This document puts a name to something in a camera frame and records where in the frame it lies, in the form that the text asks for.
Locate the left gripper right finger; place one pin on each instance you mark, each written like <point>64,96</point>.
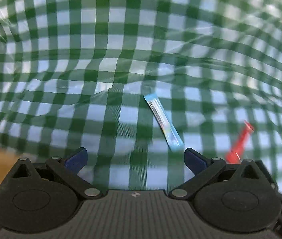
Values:
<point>205,172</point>

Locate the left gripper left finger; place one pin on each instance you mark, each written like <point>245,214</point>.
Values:
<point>66,171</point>

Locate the small red stick packet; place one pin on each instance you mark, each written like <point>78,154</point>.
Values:
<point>235,154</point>

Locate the light blue stick sachet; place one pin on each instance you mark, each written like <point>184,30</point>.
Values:
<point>171,135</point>

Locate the green checkered sofa cover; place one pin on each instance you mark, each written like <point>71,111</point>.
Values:
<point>74,73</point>

